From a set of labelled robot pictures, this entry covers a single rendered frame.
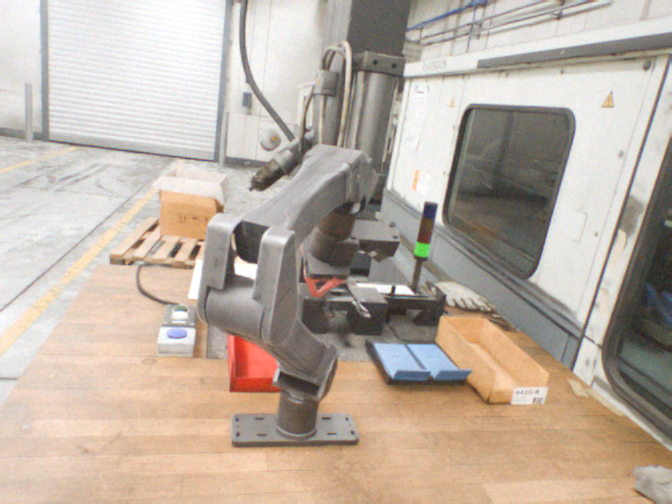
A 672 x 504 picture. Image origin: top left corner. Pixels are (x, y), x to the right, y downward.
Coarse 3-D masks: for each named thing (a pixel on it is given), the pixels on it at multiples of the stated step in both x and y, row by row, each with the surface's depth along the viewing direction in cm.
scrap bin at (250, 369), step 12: (228, 336) 101; (228, 348) 98; (240, 348) 102; (252, 348) 103; (228, 360) 95; (240, 360) 97; (252, 360) 98; (264, 360) 99; (228, 372) 93; (240, 372) 93; (252, 372) 94; (264, 372) 94; (240, 384) 87; (252, 384) 88; (264, 384) 88
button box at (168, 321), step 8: (136, 272) 133; (136, 280) 128; (144, 288) 123; (152, 296) 119; (168, 304) 117; (176, 304) 116; (168, 312) 107; (192, 312) 109; (168, 320) 104; (176, 320) 104; (184, 320) 105; (192, 320) 105
